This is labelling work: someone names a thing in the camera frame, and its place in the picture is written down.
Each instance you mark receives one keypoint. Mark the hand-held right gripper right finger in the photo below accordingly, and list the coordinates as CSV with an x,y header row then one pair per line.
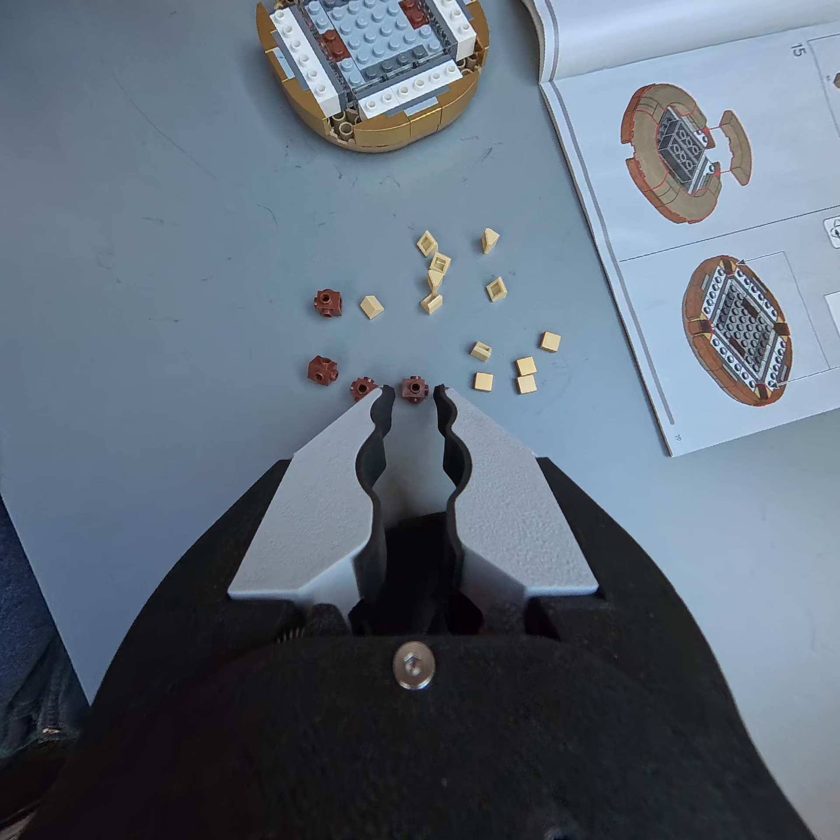
x,y
518,525

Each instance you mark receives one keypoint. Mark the round gold lego base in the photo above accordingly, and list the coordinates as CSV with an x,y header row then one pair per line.
x,y
374,39

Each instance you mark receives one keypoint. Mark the brown lego stud brick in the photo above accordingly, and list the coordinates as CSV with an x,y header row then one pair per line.
x,y
327,303
322,370
363,388
414,390

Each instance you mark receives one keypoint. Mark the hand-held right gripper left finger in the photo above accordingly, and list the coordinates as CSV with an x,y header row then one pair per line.
x,y
308,525

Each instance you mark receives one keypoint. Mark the scatter of tan lego pieces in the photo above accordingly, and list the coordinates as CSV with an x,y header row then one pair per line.
x,y
372,306

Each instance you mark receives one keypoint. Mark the person's blue jeans leg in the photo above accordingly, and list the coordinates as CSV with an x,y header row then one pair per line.
x,y
26,623

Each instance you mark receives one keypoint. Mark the lego instruction booklet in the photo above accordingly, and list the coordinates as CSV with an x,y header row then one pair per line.
x,y
656,197

